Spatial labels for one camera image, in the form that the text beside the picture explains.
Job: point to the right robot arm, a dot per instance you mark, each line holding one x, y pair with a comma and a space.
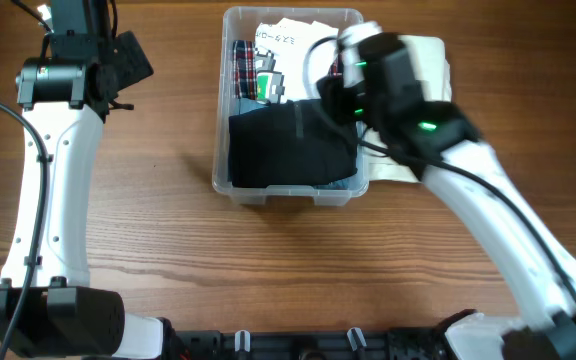
448, 155

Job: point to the white printed t-shirt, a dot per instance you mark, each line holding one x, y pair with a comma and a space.
317, 32

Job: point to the black garment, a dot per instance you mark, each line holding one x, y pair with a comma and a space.
288, 145

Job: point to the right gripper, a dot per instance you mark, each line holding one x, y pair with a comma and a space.
330, 96

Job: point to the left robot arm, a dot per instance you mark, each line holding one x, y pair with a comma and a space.
47, 305

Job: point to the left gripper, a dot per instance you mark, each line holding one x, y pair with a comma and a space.
132, 62

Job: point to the blue denim jeans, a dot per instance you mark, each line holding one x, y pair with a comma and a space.
245, 106

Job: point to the cream cloth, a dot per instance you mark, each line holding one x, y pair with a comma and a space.
432, 69

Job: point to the clear plastic storage container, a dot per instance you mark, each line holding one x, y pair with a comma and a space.
240, 23

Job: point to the red plaid shirt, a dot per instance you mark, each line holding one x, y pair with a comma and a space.
244, 70

